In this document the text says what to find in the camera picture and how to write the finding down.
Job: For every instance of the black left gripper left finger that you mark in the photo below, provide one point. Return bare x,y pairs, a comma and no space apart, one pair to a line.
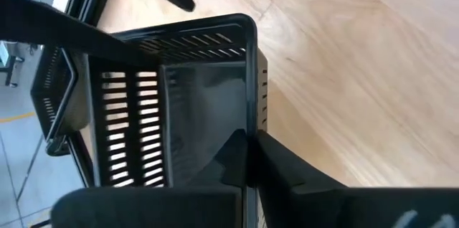
150,208

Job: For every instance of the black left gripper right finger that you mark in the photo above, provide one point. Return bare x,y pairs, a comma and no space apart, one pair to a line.
322,206

